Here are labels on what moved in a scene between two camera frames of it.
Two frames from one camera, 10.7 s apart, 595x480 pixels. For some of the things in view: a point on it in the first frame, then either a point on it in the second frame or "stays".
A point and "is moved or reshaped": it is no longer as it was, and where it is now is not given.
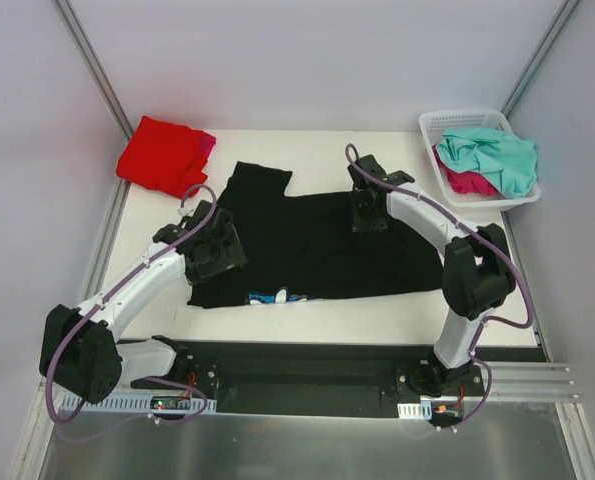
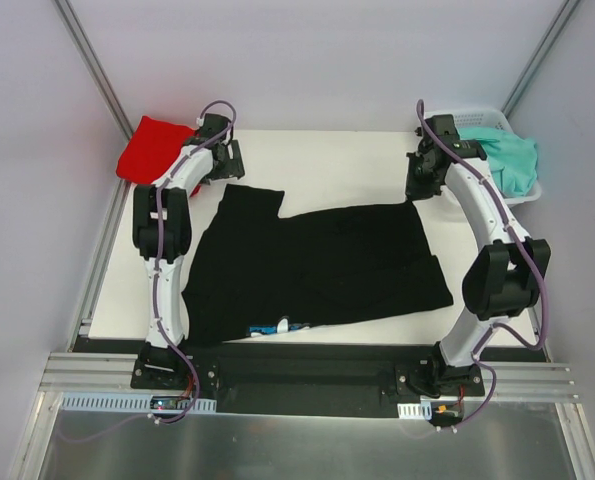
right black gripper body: [365, 215] -> [416, 185]
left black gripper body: [225, 248] -> [232, 163]
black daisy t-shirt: [309, 247] is moved or reshaped
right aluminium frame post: [538, 57] stays
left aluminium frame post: [80, 43] stays
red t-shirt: [163, 155] stays
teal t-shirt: [508, 163] stays
